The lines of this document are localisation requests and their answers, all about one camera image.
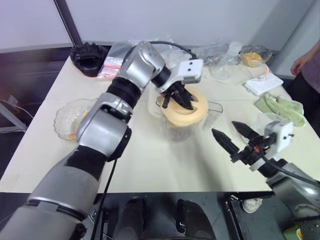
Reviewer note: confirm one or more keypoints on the white power strip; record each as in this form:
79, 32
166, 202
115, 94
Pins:
265, 83

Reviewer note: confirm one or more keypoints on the clear blender jar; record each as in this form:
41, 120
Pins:
180, 132

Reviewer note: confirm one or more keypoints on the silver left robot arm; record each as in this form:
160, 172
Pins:
100, 130

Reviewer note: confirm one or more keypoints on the plastic bag of orange segments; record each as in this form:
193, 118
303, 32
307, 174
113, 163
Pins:
253, 56

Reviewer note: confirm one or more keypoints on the clear plastic cup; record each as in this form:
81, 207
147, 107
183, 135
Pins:
221, 72

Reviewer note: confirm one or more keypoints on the orange segment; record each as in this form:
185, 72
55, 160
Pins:
71, 136

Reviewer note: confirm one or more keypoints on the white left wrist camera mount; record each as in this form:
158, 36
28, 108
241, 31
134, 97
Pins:
191, 67

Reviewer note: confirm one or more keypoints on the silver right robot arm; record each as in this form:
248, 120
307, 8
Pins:
292, 195

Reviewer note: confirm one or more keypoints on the red white packet bag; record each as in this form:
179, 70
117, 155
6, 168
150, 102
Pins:
108, 68

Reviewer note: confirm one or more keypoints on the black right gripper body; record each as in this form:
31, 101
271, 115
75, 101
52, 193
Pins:
257, 147

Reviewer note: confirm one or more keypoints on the clear grey zip bag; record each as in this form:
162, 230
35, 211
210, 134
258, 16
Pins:
118, 51

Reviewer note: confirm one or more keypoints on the person's bare hand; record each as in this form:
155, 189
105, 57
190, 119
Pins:
301, 63

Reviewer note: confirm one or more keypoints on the green cloth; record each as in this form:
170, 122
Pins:
280, 106

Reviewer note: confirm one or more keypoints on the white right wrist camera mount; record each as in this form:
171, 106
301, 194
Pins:
282, 140

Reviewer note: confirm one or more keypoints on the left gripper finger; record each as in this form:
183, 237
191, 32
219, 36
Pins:
186, 101
167, 102

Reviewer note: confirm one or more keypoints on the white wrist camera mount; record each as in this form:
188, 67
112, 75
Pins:
282, 140
191, 67

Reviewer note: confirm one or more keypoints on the cream blender jar lid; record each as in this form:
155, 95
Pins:
197, 110

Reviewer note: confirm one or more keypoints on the person in mauve shirt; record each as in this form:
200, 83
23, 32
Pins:
312, 67

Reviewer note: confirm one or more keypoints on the dark window frame post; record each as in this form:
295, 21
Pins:
71, 22

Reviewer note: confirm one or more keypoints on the dark rounded shape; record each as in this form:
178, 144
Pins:
132, 220
192, 220

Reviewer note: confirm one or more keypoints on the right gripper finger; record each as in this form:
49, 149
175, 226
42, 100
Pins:
245, 129
225, 141

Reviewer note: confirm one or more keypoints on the clear glass bowl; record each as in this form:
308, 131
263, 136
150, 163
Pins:
63, 117

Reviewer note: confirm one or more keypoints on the white caster wheel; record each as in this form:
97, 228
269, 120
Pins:
252, 205

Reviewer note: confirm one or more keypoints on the black table leg frame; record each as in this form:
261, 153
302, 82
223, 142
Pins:
235, 215

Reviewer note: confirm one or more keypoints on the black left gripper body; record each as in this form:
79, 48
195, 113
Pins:
176, 90

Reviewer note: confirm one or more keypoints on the grey metal frame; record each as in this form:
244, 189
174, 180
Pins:
11, 120

